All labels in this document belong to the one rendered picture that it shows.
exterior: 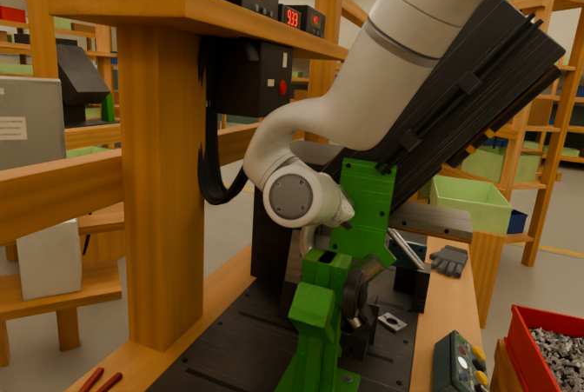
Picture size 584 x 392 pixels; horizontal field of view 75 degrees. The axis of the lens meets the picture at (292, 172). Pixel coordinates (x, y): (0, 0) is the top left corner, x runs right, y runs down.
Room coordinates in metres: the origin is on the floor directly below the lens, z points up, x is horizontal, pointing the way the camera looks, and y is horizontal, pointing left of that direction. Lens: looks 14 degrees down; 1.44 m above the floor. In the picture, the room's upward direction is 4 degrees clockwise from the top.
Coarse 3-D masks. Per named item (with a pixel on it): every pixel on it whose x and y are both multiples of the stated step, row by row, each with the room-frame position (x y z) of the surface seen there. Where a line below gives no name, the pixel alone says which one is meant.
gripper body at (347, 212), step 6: (324, 174) 0.69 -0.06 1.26; (342, 198) 0.67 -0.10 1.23; (342, 204) 0.63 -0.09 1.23; (348, 204) 0.68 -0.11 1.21; (342, 210) 0.61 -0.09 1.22; (348, 210) 0.65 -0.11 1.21; (342, 216) 0.62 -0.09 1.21; (348, 216) 0.65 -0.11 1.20; (330, 222) 0.61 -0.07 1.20; (336, 222) 0.63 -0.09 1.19; (342, 222) 0.65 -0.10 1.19
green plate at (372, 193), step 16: (352, 160) 0.80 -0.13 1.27; (352, 176) 0.79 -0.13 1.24; (368, 176) 0.78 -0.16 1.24; (384, 176) 0.77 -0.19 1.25; (352, 192) 0.78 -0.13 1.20; (368, 192) 0.77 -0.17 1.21; (384, 192) 0.76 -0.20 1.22; (368, 208) 0.76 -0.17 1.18; (384, 208) 0.75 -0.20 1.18; (352, 224) 0.76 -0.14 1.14; (368, 224) 0.75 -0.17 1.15; (384, 224) 0.74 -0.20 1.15; (336, 240) 0.76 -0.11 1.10; (352, 240) 0.75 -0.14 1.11; (368, 240) 0.74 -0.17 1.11; (384, 240) 0.73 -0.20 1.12
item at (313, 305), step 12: (300, 288) 0.49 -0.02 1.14; (312, 288) 0.49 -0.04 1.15; (324, 288) 0.48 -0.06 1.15; (300, 300) 0.48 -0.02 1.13; (312, 300) 0.47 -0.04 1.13; (324, 300) 0.47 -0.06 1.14; (300, 312) 0.46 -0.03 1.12; (312, 312) 0.46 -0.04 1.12; (324, 312) 0.46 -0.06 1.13; (300, 324) 0.47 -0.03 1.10; (312, 324) 0.45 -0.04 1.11; (324, 324) 0.45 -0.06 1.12; (312, 336) 0.51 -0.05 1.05; (324, 336) 0.48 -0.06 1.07
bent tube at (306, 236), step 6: (342, 192) 0.75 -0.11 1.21; (348, 198) 0.77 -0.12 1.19; (354, 204) 0.76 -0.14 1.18; (306, 228) 0.76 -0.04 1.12; (312, 228) 0.76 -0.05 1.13; (300, 234) 0.77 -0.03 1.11; (306, 234) 0.76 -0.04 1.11; (312, 234) 0.76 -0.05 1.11; (300, 240) 0.76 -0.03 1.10; (306, 240) 0.75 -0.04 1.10; (312, 240) 0.76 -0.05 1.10; (300, 246) 0.76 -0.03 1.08; (306, 246) 0.75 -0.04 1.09; (312, 246) 0.75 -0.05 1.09; (306, 252) 0.74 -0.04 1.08; (348, 318) 0.67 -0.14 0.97; (354, 318) 0.67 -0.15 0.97; (360, 318) 0.67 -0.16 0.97; (354, 324) 0.67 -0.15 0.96; (360, 324) 0.66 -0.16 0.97
